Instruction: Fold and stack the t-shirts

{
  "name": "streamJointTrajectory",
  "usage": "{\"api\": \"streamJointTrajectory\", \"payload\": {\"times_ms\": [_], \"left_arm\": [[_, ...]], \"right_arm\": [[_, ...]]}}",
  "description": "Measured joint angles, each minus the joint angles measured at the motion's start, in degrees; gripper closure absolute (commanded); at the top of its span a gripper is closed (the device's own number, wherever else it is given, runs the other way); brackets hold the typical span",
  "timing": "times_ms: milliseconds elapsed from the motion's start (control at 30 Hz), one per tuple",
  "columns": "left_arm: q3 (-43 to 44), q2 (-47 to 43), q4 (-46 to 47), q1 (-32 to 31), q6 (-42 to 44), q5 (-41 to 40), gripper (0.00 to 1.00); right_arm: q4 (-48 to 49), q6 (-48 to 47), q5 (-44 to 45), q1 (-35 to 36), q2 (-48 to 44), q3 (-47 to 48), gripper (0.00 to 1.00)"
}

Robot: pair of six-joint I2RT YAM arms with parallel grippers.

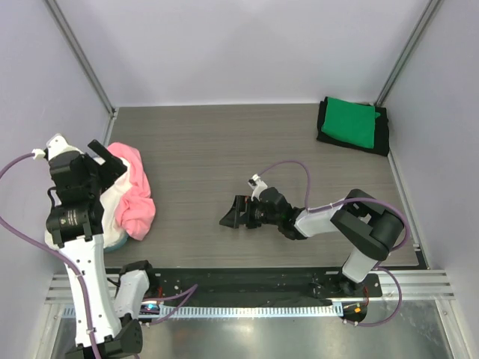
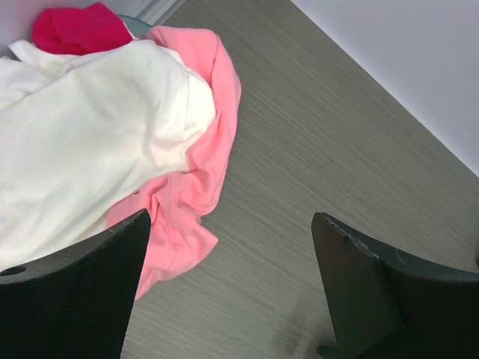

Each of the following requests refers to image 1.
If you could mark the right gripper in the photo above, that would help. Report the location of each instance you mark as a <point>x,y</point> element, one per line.
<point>233,218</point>

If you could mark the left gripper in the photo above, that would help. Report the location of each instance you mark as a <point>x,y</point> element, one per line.
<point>111,169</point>

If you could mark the light pink t-shirt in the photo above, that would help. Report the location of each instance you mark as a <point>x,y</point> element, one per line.
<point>136,210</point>

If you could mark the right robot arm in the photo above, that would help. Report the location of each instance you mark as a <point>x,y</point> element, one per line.
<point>372,226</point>

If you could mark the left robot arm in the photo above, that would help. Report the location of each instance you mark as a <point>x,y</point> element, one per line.
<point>107,326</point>

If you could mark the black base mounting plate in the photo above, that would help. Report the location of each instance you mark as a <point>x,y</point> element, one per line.
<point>262,287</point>

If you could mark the folded green t-shirt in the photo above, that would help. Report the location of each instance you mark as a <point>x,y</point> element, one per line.
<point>350,123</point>

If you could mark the folded black t-shirt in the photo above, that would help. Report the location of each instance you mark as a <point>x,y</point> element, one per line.
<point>381,144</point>

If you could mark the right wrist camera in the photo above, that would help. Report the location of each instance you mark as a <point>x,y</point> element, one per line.
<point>257,185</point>

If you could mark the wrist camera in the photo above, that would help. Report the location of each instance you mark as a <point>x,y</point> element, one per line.
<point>54,147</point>
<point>257,185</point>

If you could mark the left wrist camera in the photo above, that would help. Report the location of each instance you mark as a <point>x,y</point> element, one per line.
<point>54,147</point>

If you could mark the white slotted cable duct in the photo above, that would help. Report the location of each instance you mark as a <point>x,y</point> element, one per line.
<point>262,312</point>

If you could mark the left aluminium frame post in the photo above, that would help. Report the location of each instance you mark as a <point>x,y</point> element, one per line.
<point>79,54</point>

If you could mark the aluminium frame post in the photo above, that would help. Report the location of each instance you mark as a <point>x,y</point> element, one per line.
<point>79,54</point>
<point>424,20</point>

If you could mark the aluminium front rail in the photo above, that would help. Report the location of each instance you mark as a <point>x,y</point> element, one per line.
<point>415,285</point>

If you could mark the right aluminium frame post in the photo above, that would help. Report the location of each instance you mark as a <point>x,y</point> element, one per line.
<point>424,20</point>

